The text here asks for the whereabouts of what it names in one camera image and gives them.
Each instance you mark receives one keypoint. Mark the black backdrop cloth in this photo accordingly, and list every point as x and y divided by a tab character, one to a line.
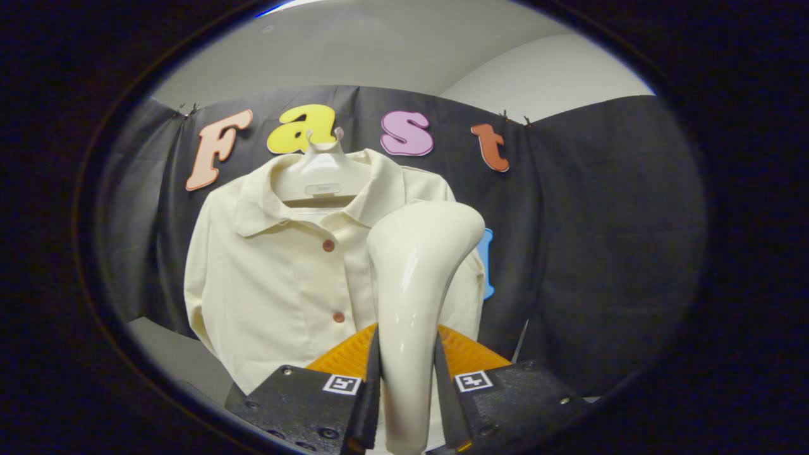
600	240

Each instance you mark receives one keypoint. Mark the cream button-up shirt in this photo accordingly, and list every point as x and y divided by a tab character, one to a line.
278	291

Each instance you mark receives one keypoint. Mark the grey drawer cabinet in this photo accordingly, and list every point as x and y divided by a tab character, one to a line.
183	357

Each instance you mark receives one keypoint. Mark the white garment steamer head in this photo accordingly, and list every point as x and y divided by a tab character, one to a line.
414	284

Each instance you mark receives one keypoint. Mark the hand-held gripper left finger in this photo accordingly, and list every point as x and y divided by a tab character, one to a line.
370	404

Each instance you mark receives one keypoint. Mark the black tripod stand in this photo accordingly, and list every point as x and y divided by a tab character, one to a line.
521	341

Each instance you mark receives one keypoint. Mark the ceiling light panel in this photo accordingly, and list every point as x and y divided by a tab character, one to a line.
278	6

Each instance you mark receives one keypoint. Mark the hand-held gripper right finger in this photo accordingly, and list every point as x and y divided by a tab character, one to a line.
447	404

